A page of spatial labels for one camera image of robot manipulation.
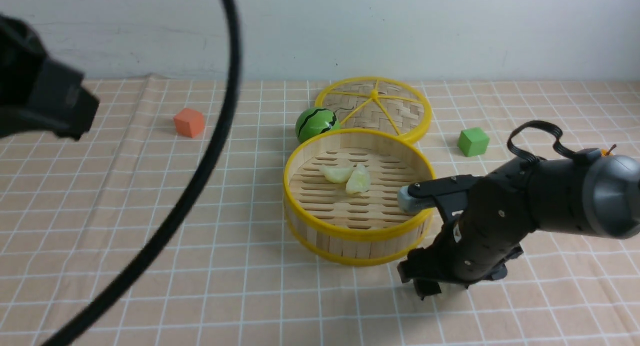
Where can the orange red toy pear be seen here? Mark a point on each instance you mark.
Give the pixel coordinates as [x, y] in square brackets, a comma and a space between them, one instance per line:
[609, 151]

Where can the bamboo steamer tray yellow rims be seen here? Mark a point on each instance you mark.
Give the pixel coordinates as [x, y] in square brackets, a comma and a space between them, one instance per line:
[362, 229]

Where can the orange foam cube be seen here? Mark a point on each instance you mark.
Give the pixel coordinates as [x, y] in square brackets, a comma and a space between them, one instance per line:
[189, 123]

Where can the pink checked tablecloth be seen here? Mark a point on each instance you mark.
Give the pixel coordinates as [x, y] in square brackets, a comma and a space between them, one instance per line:
[74, 214]

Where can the green toy watermelon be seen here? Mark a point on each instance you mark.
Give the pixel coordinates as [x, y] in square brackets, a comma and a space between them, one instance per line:
[315, 121]

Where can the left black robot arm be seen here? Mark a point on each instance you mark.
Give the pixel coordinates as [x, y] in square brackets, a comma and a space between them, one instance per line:
[39, 93]

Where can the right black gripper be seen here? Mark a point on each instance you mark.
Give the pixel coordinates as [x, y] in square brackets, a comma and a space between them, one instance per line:
[472, 245]

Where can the green foam cube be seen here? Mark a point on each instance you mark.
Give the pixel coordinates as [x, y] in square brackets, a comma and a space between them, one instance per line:
[473, 142]

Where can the pale green dumpling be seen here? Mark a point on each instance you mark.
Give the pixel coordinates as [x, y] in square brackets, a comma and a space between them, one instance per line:
[359, 181]
[339, 174]

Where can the bamboo steamer lid yellow rim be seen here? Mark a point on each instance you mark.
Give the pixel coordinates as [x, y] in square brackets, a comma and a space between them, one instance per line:
[380, 104]

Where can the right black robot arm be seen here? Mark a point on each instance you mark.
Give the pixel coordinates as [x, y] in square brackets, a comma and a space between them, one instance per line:
[592, 195]

